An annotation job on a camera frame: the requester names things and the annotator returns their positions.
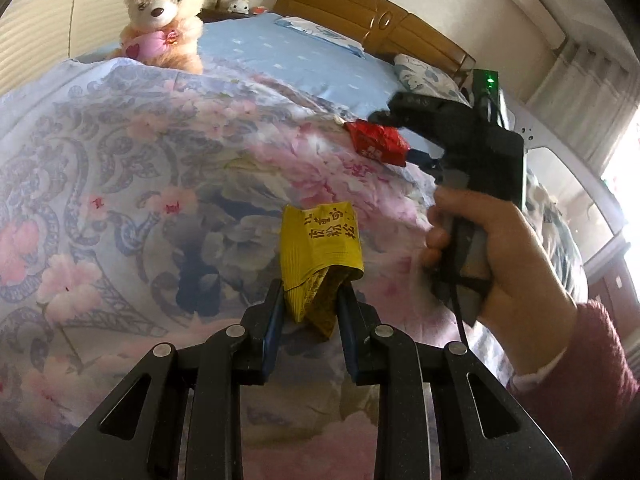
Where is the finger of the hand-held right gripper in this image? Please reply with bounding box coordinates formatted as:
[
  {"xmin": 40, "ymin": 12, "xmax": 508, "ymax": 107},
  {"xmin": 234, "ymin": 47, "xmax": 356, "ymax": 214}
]
[
  {"xmin": 369, "ymin": 91, "xmax": 453, "ymax": 133},
  {"xmin": 405, "ymin": 147, "xmax": 445, "ymax": 172}
]

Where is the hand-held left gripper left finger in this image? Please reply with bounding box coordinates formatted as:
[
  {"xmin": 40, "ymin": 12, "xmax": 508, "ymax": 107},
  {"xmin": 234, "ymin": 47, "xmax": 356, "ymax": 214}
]
[{"xmin": 44, "ymin": 277, "xmax": 286, "ymax": 480}]

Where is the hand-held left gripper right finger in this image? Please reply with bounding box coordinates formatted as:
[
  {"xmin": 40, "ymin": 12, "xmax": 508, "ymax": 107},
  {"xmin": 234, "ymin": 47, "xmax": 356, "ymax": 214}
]
[{"xmin": 336, "ymin": 282, "xmax": 573, "ymax": 480}]

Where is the red snack wrapper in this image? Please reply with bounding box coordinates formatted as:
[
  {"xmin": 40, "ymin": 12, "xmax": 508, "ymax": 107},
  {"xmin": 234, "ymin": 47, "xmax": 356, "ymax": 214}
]
[{"xmin": 345, "ymin": 120, "xmax": 411, "ymax": 167}]

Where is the yellow snack packet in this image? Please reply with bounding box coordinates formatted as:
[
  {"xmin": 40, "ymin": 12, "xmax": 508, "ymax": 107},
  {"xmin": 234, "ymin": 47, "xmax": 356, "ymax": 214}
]
[{"xmin": 280, "ymin": 203, "xmax": 365, "ymax": 341}]

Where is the person's right forearm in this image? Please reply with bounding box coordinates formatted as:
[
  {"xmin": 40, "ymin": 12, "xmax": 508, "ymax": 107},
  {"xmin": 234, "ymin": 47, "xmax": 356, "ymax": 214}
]
[{"xmin": 505, "ymin": 300, "xmax": 640, "ymax": 480}]

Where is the person's right hand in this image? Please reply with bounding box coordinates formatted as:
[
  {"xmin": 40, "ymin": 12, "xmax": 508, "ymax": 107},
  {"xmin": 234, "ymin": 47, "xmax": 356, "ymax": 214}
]
[{"xmin": 419, "ymin": 187, "xmax": 578, "ymax": 383}]

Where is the blue patterned quilt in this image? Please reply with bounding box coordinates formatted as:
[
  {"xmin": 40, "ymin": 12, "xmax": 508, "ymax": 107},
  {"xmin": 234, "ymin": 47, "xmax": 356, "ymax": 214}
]
[{"xmin": 392, "ymin": 52, "xmax": 588, "ymax": 311}]

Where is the wooden headboard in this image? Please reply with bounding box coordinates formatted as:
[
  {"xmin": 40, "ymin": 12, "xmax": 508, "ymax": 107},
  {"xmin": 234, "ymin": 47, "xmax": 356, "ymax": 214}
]
[{"xmin": 272, "ymin": 0, "xmax": 476, "ymax": 83}]

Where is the beige curtain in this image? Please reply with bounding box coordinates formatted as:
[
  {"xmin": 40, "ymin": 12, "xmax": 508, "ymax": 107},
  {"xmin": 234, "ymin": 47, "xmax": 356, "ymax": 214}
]
[{"xmin": 525, "ymin": 40, "xmax": 640, "ymax": 171}]

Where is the blue and white pillow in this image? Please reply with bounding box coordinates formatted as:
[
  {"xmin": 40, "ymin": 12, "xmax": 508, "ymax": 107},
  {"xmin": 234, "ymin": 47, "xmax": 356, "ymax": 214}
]
[{"xmin": 274, "ymin": 15, "xmax": 366, "ymax": 58}]

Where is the bed with blue sheet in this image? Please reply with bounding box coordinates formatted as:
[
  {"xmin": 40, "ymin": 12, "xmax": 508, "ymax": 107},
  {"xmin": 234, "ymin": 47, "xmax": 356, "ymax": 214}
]
[{"xmin": 75, "ymin": 12, "xmax": 416, "ymax": 116}]

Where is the white air conditioner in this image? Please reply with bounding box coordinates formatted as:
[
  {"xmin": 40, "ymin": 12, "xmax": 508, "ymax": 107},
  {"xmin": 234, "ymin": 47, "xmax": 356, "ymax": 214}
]
[{"xmin": 492, "ymin": 0, "xmax": 568, "ymax": 51}]

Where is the brown wooden dresser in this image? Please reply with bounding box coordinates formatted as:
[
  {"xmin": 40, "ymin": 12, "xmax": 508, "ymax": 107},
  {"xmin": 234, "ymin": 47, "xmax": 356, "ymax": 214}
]
[{"xmin": 585, "ymin": 240, "xmax": 640, "ymax": 321}]

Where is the dark wooden nightstand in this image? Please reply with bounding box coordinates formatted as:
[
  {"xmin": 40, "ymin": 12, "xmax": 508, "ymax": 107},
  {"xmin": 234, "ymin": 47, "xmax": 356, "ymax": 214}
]
[{"xmin": 200, "ymin": 7, "xmax": 273, "ymax": 23}]

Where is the beige teddy bear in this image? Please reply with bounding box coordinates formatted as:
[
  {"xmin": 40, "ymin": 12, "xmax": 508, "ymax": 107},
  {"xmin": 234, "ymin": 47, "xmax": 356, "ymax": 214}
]
[{"xmin": 105, "ymin": 0, "xmax": 213, "ymax": 76}]

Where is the beige sliding wardrobe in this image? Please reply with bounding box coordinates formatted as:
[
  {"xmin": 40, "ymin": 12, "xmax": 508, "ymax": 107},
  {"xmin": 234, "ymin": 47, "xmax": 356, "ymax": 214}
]
[{"xmin": 0, "ymin": 0, "xmax": 236, "ymax": 96}]

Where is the white cartoon bed rail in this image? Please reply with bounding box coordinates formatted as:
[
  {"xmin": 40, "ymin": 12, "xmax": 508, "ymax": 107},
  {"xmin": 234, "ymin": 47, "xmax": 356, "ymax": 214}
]
[{"xmin": 500, "ymin": 95, "xmax": 636, "ymax": 241}]

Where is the black cable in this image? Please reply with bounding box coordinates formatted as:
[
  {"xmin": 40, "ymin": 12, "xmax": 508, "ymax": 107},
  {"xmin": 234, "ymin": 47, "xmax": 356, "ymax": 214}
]
[{"xmin": 447, "ymin": 240, "xmax": 473, "ymax": 353}]

